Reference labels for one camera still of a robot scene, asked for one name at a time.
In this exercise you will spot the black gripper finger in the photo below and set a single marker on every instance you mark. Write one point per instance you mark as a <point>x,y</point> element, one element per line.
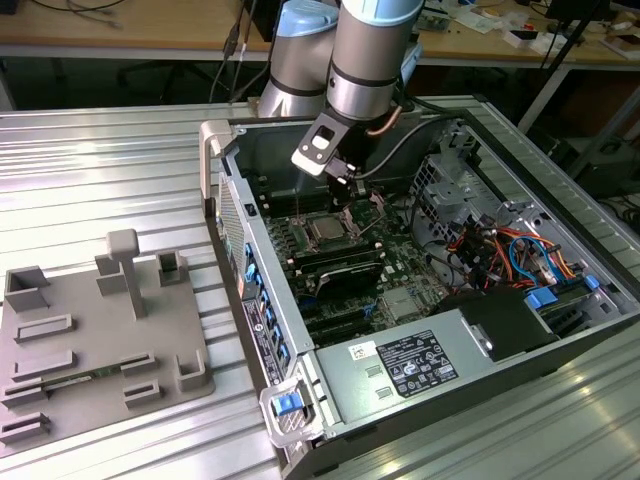
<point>362,187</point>
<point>342,192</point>

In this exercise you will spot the silver chipset heatsink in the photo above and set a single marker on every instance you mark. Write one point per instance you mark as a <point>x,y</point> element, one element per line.
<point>400,304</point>

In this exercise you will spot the silver drive cage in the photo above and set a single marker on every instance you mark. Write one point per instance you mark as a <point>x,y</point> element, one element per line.
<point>450,195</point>

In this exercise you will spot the blue release latch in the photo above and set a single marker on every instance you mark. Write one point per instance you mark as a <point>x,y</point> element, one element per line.
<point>286,404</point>

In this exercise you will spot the grey power supply unit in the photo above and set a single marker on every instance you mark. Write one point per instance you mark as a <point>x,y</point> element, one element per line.
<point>350,390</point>

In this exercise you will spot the black fan shroud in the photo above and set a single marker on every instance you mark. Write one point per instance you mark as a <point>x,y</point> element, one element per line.
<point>500,320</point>

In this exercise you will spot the small white box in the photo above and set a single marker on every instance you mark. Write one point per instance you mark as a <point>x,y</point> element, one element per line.
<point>525,37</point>

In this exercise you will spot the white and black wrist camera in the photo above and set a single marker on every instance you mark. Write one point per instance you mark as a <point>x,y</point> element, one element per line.
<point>315,150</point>

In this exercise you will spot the green motherboard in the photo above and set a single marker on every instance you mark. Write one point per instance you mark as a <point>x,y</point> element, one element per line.
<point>400,270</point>

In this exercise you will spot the black expansion slot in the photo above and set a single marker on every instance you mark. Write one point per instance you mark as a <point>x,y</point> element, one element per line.
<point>340,316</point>
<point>345,331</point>

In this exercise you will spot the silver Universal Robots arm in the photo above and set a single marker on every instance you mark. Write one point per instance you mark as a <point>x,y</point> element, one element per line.
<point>365,65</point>

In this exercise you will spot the grey parts rack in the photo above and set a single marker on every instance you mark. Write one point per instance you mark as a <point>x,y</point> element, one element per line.
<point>100,325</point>

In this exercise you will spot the small open cardboard box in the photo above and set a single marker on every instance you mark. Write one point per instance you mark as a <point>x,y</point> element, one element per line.
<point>622,42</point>

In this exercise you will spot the black monitor stand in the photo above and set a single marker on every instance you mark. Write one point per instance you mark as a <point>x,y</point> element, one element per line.
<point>575,7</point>

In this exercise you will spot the black equipment box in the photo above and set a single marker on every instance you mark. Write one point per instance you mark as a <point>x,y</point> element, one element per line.
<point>607,170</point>

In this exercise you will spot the blue disk carrier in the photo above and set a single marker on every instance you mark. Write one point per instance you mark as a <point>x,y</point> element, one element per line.
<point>542,299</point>

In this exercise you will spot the small blue clip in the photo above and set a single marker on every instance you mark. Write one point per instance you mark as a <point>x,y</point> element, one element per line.
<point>591,282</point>

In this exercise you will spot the green RAM stick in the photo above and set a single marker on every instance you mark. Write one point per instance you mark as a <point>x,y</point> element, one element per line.
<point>102,371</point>

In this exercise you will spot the black graphics card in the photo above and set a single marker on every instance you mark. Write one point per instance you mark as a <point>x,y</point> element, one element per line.
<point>350,282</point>

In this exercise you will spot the open PC case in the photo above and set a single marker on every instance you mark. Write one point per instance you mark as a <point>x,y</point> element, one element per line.
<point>272,260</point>

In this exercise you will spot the CPU socket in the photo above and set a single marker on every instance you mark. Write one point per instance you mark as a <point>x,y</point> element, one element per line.
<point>350,239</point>

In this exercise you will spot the wooden desk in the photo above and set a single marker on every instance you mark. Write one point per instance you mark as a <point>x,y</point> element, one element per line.
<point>150,25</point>

